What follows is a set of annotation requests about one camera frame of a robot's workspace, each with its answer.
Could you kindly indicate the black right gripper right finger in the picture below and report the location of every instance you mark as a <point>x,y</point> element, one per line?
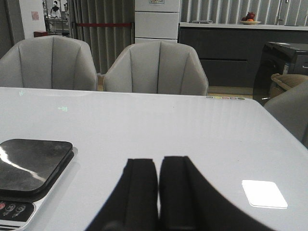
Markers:
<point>190,203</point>

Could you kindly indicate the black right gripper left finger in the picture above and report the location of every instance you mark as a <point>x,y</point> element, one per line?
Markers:
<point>132,205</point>

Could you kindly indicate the digital kitchen scale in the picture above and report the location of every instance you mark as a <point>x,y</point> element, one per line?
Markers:
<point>29,170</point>

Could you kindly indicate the grey chair right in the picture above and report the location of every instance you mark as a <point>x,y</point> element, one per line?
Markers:
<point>157,67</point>

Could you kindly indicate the grey chair at side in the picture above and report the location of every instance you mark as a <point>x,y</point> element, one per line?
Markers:
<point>291,110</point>

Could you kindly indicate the beige pet bed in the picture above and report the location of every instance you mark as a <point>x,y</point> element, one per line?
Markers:
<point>282,83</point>

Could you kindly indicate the dark sideboard counter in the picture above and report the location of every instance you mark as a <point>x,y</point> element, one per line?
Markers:
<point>230,53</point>

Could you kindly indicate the grey chair left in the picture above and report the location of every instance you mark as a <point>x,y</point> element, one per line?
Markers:
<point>50,62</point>

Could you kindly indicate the black appliance box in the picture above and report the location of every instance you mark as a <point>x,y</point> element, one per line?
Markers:
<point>281,58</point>

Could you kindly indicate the white drawer cabinet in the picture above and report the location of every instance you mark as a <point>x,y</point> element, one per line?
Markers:
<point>156,20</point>

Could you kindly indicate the red belt barrier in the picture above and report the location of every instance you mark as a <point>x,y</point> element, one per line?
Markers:
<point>104,24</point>

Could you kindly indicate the fruit bowl on counter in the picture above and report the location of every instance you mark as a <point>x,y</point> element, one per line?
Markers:
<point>249,19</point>

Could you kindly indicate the person in white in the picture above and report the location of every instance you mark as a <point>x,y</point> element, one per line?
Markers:
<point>55,10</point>

